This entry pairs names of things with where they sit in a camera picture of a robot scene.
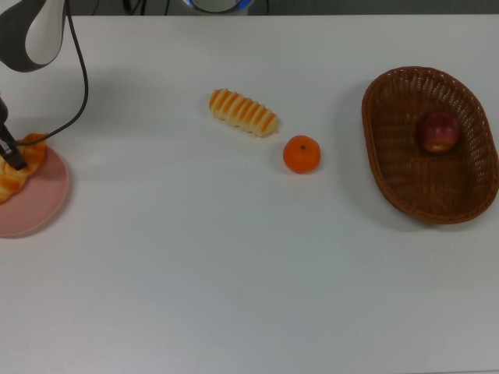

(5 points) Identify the braided bread loaf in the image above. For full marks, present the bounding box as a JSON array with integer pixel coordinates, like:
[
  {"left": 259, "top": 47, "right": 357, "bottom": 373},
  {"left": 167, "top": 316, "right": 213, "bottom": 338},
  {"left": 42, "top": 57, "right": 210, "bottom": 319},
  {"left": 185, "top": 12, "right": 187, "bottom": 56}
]
[{"left": 0, "top": 132, "right": 51, "bottom": 204}]

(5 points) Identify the striped bread roll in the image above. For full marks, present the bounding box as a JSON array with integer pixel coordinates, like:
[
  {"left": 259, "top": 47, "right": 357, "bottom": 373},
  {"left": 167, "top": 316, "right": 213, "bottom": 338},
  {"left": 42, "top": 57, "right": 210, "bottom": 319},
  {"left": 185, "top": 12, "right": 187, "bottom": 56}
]
[{"left": 208, "top": 88, "right": 279, "bottom": 138}]

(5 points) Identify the orange mandarin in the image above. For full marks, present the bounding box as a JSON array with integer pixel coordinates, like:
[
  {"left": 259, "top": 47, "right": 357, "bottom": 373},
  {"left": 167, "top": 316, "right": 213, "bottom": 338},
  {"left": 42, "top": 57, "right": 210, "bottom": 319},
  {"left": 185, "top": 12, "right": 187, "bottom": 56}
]
[{"left": 282, "top": 135, "right": 321, "bottom": 175}]

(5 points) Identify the red apple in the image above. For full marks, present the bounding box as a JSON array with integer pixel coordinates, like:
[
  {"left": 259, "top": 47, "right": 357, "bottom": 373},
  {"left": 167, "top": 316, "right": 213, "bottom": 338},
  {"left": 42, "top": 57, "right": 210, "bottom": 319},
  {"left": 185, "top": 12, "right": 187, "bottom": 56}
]
[{"left": 417, "top": 110, "right": 461, "bottom": 153}]

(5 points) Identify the pink plate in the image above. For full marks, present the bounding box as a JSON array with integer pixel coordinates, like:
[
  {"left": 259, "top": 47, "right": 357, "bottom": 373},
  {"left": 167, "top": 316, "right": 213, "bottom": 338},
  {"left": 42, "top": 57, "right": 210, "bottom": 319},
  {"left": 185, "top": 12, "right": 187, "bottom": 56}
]
[{"left": 0, "top": 146, "right": 70, "bottom": 238}]

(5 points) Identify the brown woven basket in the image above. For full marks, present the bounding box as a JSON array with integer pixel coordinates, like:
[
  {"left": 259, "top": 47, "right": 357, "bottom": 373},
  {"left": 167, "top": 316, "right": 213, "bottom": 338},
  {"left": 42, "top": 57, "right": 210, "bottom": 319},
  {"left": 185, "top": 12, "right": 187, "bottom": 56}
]
[{"left": 361, "top": 65, "right": 499, "bottom": 225}]

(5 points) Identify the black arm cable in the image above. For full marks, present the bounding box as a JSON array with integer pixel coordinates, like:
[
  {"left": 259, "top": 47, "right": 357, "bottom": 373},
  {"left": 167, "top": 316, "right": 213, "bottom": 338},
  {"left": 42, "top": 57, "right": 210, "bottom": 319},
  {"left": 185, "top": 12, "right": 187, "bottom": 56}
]
[{"left": 15, "top": 7, "right": 90, "bottom": 148}]

